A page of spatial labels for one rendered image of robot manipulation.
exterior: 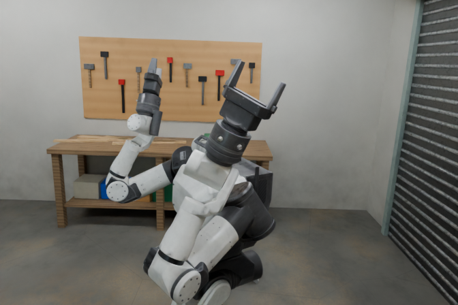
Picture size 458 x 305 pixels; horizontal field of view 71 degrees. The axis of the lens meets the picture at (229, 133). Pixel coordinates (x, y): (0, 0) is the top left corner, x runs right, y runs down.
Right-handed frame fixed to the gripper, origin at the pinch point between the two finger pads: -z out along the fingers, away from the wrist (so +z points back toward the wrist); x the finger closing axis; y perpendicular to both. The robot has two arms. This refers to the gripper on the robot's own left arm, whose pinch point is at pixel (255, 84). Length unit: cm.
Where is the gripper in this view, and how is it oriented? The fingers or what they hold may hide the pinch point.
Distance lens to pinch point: 70.0
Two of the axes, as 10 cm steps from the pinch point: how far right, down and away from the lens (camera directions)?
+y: 4.7, -0.5, 8.8
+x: -7.8, -5.0, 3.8
